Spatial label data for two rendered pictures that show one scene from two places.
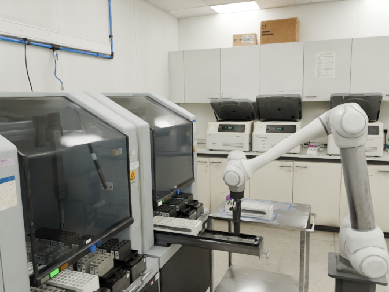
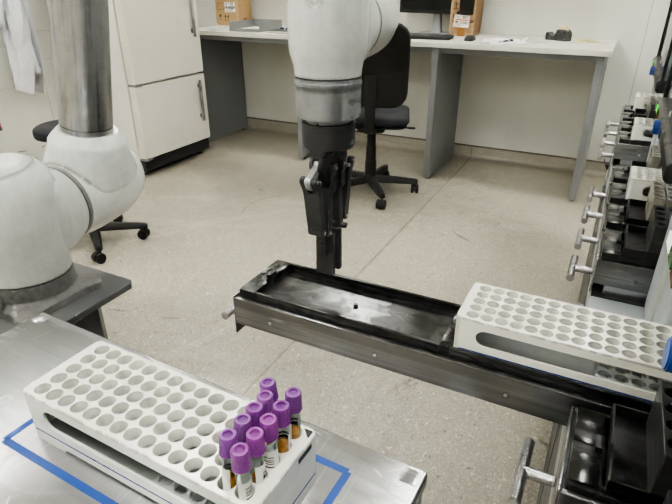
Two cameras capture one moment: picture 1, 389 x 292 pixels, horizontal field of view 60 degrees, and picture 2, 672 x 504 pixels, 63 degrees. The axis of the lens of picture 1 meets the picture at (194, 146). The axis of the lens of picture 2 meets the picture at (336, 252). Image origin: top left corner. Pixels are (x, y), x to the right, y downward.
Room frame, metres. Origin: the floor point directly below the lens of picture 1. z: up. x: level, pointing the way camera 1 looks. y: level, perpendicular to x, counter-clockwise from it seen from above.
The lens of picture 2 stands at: (2.48, -0.13, 1.26)
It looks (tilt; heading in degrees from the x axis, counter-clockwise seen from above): 27 degrees down; 186
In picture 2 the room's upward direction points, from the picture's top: straight up
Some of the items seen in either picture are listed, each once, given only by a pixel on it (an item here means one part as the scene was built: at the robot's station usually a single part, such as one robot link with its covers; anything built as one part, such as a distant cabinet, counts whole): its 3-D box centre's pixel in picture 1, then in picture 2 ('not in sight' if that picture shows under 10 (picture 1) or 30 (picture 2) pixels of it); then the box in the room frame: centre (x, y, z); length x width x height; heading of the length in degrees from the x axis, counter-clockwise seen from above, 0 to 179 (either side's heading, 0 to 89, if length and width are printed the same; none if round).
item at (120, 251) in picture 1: (123, 250); (656, 231); (1.54, 0.35, 0.85); 0.12 x 0.02 x 0.06; 159
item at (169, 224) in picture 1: (175, 226); (576, 345); (1.88, 0.12, 0.83); 0.30 x 0.10 x 0.06; 69
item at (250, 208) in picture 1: (248, 209); (166, 432); (2.10, -0.34, 0.85); 0.30 x 0.10 x 0.06; 67
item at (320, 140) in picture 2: (237, 199); (328, 151); (1.73, -0.22, 1.04); 0.08 x 0.07 x 0.09; 159
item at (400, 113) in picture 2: not in sight; (375, 111); (-0.88, -0.24, 0.52); 0.64 x 0.60 x 1.05; 179
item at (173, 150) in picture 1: (142, 143); not in sight; (2.21, 0.35, 1.28); 0.61 x 0.51 x 0.63; 159
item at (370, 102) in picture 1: (353, 123); not in sight; (3.91, -1.85, 1.25); 0.62 x 0.56 x 0.69; 159
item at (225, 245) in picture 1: (204, 238); (438, 341); (1.81, -0.05, 0.78); 0.73 x 0.14 x 0.09; 69
